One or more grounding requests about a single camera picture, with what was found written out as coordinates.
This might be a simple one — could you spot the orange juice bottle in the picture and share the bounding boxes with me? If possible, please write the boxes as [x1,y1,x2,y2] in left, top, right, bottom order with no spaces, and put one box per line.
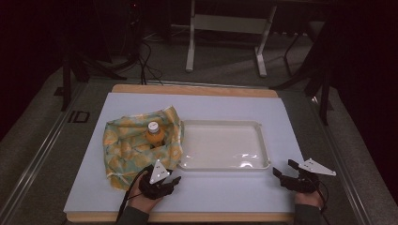
[145,121,166,150]

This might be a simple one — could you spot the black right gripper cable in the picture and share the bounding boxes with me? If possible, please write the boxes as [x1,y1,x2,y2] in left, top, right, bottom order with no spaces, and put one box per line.
[308,176,332,225]

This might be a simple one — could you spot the white table mat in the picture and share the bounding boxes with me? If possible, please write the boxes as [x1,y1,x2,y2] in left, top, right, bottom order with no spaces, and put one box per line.
[63,91,305,215]

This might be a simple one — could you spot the black metal stand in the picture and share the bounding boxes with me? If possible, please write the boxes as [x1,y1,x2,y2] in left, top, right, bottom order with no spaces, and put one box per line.
[54,18,128,113]
[269,18,335,127]

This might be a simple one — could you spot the white metal stand frame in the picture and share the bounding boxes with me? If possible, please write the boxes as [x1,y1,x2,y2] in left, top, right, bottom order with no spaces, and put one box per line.
[185,0,279,78]

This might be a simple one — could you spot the person's left hand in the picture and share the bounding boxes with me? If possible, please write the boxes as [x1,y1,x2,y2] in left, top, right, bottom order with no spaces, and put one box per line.
[127,173,164,215]

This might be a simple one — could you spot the black floor cables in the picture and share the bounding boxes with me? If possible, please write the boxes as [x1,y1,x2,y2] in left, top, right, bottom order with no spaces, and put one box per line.
[136,37,164,86]

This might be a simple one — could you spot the yellow green patterned cloth bag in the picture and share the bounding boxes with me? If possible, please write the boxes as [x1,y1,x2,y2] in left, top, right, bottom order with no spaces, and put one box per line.
[102,105,185,192]

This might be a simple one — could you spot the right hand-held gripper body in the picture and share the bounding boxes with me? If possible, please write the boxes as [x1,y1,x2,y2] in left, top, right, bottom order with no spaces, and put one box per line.
[281,157,338,194]

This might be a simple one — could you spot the person's right hand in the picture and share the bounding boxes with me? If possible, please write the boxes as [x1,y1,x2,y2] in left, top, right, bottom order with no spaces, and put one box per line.
[294,189,325,210]

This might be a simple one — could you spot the white plastic tray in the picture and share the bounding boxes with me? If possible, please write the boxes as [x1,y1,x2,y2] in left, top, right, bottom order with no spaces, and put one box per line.
[176,119,272,173]

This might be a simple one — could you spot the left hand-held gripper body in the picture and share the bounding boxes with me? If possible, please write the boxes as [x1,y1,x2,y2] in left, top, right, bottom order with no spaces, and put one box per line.
[138,158,174,201]

